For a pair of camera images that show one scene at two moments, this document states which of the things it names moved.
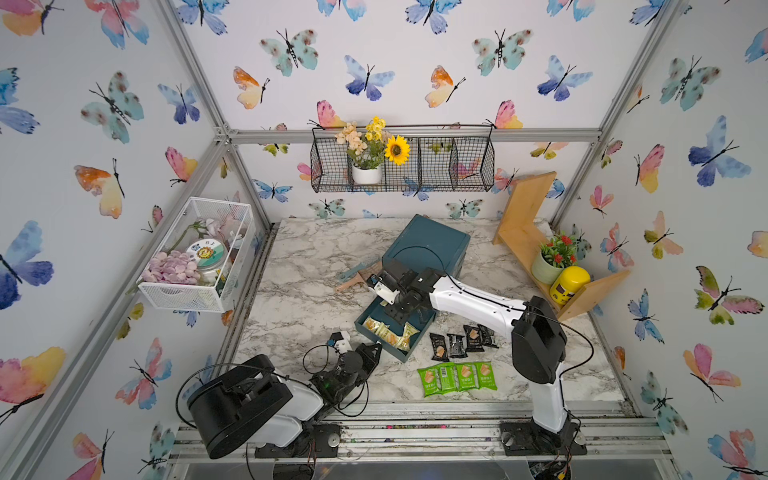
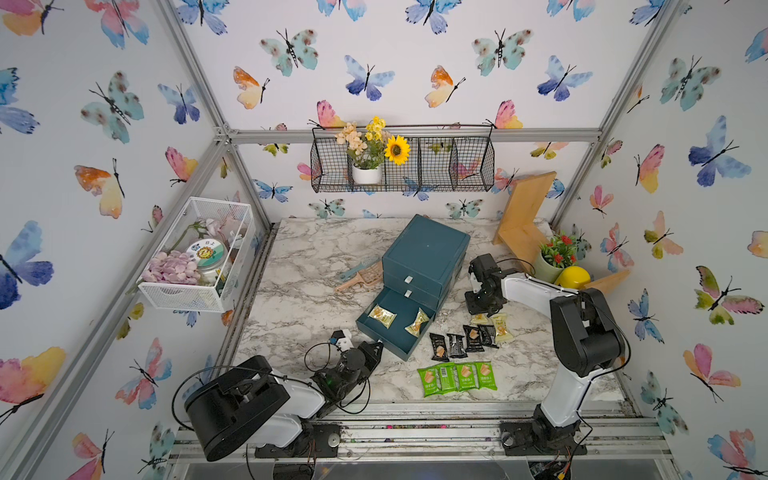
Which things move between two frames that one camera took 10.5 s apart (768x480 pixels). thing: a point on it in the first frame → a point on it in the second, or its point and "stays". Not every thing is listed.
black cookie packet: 486,336 stays
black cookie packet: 473,338 stays
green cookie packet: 447,377 stays
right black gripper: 394,317 → 472,307
